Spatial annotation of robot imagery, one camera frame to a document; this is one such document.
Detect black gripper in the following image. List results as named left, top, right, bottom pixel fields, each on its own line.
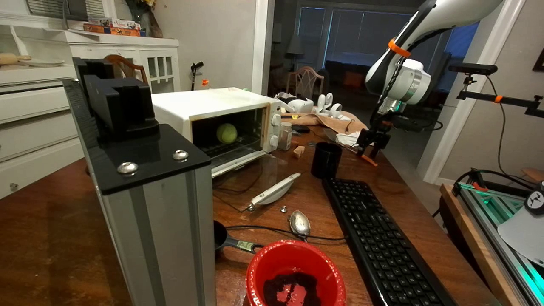
left=357, top=113, right=392, bottom=159

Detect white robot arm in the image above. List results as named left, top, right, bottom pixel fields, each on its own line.
left=357, top=0, right=503, bottom=159

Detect white microwave oven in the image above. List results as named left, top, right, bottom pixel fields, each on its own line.
left=151, top=87, right=282, bottom=177

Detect green ball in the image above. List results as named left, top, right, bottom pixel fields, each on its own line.
left=216, top=125, right=238, bottom=145

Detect white crumpled cloth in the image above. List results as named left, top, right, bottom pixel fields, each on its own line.
left=335, top=133, right=358, bottom=148

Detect black mug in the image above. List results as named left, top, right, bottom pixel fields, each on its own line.
left=311, top=143, right=341, bottom=179

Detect white VR controller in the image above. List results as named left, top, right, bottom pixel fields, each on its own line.
left=316, top=92, right=341, bottom=118

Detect white VR headset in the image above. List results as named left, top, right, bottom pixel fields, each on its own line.
left=287, top=99, right=313, bottom=114

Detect wooden chair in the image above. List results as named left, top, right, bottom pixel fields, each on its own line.
left=285, top=67, right=324, bottom=99

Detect black keyboard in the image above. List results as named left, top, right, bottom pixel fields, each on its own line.
left=323, top=179, right=454, bottom=306

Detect red bowl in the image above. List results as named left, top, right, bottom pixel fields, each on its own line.
left=245, top=240, right=347, bottom=306

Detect white cabinet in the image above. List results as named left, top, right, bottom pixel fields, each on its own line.
left=0, top=26, right=180, bottom=198

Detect camera on tripod arm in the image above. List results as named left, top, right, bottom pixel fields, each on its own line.
left=447, top=60, right=544, bottom=120

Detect aluminium camera post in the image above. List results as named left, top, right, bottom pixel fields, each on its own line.
left=64, top=58, right=216, bottom=306

